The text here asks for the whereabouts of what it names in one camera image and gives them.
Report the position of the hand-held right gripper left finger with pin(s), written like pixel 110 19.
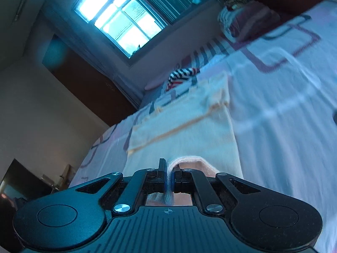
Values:
pixel 162 176

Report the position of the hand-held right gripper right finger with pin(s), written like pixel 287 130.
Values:
pixel 176 182

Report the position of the cream knit sweater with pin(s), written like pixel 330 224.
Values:
pixel 189 137

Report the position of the pink pillow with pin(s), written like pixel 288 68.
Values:
pixel 156 83

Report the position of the wooden chair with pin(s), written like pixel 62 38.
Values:
pixel 64 176

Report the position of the navy red striped cloth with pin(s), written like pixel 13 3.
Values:
pixel 181 76

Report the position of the dark wooden wardrobe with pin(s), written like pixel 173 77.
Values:
pixel 87 84

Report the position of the pastel patterned bed sheet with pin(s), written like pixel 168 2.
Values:
pixel 284 110

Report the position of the striped mattress cover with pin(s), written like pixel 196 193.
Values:
pixel 208 51

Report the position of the dark screen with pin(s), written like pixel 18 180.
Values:
pixel 23 179

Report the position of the sliding glass window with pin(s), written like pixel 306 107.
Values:
pixel 126 15

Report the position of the folded striped quilt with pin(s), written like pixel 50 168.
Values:
pixel 250 21

